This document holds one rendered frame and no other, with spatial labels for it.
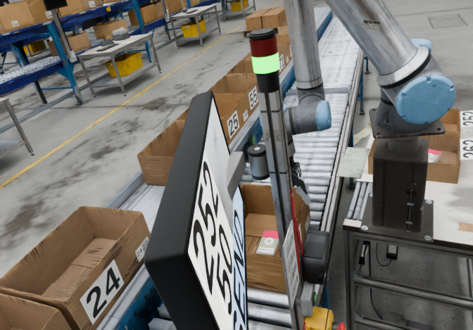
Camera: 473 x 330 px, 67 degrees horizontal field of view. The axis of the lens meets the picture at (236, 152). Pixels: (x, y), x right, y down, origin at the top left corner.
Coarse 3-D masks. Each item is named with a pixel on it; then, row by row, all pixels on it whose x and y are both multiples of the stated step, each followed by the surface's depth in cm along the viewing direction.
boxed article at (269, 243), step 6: (264, 234) 146; (270, 234) 145; (276, 234) 144; (264, 240) 143; (270, 240) 142; (276, 240) 142; (258, 246) 140; (264, 246) 140; (270, 246) 139; (276, 246) 139; (258, 252) 138; (264, 252) 137; (270, 252) 137; (276, 252) 139
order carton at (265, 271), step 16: (256, 192) 157; (256, 208) 162; (272, 208) 158; (304, 208) 141; (256, 224) 157; (272, 224) 155; (304, 224) 142; (256, 240) 149; (304, 240) 143; (256, 256) 120; (272, 256) 117; (256, 272) 124; (272, 272) 121; (272, 288) 125
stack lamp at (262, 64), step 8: (264, 40) 64; (272, 40) 64; (256, 48) 65; (264, 48) 64; (272, 48) 65; (256, 56) 66; (264, 56) 65; (272, 56) 65; (256, 64) 66; (264, 64) 66; (272, 64) 66; (256, 72) 68; (264, 72) 67
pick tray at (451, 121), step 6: (450, 108) 201; (456, 108) 200; (450, 114) 202; (456, 114) 201; (444, 120) 206; (450, 120) 204; (456, 120) 203; (444, 126) 203; (450, 126) 202; (456, 126) 201; (450, 132) 181; (456, 132) 180
